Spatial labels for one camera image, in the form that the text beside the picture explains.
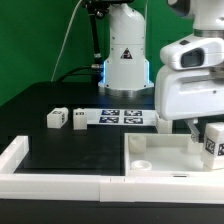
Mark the white sheet with tags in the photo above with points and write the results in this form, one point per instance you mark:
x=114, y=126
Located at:
x=120, y=117

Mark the white U-shaped fence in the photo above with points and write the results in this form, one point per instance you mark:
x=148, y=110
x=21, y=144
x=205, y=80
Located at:
x=206, y=188

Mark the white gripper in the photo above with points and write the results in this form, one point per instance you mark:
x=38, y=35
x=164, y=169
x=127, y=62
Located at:
x=188, y=95

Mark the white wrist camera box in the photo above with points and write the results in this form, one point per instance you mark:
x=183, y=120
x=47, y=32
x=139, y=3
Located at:
x=193, y=52

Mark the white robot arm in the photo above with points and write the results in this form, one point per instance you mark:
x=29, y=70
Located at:
x=126, y=70

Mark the white square table top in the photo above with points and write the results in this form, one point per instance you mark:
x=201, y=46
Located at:
x=162, y=155

